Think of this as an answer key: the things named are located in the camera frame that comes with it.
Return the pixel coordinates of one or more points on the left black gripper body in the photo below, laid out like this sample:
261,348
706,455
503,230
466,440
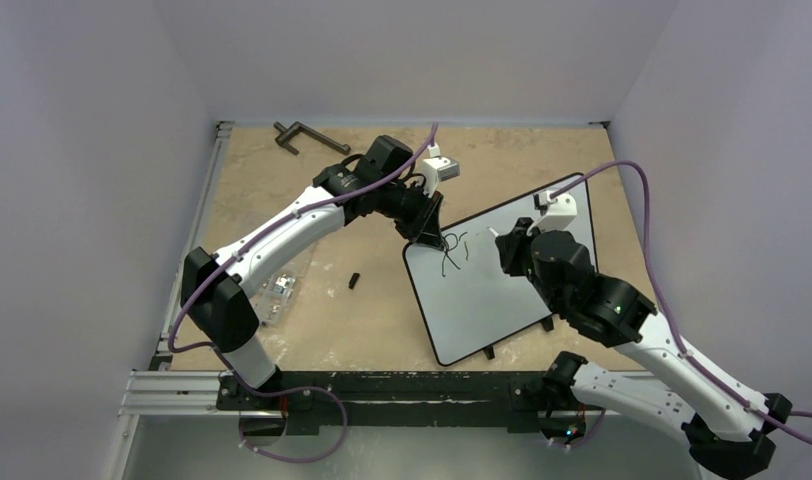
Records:
411,211

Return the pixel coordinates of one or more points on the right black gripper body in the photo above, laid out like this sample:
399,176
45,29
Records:
514,244

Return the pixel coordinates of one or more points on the white whiteboard black frame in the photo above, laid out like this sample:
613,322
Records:
467,303

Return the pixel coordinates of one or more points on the black marker cap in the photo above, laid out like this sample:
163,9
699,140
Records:
353,280

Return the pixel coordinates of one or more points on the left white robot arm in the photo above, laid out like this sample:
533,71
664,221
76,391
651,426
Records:
388,179

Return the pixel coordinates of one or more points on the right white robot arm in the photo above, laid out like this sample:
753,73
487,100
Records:
724,424

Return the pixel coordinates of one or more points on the clear plastic screw box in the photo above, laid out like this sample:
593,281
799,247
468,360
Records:
275,297

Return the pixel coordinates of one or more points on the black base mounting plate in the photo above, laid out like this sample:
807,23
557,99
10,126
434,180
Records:
303,402

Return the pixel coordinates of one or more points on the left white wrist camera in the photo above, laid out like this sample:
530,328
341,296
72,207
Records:
437,170

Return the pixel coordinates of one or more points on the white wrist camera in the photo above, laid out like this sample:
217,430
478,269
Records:
556,212
437,170

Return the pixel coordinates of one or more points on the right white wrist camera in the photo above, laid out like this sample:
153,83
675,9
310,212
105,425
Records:
556,212

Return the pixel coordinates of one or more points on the dark metal clamp handle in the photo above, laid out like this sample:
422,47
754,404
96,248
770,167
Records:
286,134

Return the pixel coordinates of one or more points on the aluminium rail frame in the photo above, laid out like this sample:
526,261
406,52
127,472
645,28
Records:
187,393

